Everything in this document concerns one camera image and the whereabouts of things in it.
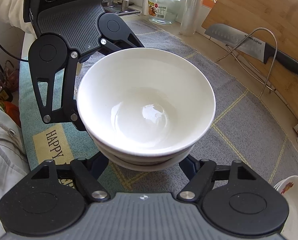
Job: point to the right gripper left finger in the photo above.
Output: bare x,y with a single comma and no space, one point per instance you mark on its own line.
86,174

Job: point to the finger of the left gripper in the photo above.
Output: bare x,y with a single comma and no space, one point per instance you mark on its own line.
115,35
48,55

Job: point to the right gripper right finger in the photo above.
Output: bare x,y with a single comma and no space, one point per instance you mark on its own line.
199,174

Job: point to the white floral bowl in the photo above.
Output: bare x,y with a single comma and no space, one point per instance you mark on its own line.
136,159
146,101

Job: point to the small white plate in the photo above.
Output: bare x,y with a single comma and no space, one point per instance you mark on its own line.
148,167

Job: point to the stack of white plates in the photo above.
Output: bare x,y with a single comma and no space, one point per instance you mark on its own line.
288,188

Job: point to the steel sink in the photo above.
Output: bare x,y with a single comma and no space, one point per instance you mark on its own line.
115,7

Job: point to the sink soap dispenser knob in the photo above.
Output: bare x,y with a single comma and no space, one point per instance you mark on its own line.
125,5

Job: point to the glass jar green lid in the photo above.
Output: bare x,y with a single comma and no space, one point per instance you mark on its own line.
163,11

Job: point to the grey checked table mat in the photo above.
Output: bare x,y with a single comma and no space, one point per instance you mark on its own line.
243,128

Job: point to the tall plastic wrap roll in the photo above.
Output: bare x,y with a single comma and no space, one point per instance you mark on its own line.
190,17

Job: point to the bamboo cutting board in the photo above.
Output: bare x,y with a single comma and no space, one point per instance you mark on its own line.
281,17

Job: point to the metal wire rack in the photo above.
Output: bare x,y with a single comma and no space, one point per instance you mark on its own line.
247,63

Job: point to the kitchen knife black handle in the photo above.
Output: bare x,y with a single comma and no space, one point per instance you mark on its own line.
254,47

